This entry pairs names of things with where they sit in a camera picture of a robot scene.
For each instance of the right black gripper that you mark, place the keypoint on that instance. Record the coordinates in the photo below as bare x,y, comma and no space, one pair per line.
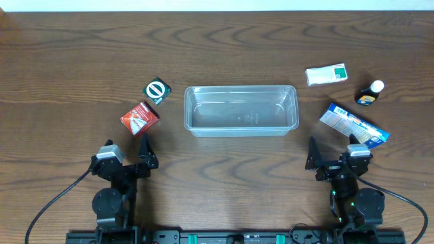
332,164

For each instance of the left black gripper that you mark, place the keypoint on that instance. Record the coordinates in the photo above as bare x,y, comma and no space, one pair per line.
128,169

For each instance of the blue Kool Fever box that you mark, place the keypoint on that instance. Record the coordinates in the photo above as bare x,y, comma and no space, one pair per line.
347,123

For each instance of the red orange box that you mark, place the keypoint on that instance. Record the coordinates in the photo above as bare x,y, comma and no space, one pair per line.
139,119

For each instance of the dark bottle white cap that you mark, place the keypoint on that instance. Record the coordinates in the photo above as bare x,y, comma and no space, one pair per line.
368,95

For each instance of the green square box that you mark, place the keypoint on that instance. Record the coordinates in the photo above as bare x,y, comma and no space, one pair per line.
157,90

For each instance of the white green medicine box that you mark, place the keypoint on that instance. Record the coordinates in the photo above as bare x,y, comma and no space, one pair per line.
327,74

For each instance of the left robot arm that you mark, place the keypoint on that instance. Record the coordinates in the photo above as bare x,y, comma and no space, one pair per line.
115,206

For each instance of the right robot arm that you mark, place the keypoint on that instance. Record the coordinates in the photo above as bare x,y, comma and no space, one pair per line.
359,210

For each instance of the clear plastic container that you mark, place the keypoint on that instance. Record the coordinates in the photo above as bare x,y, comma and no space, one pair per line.
241,110

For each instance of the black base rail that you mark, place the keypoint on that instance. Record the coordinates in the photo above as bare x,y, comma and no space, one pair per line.
295,236

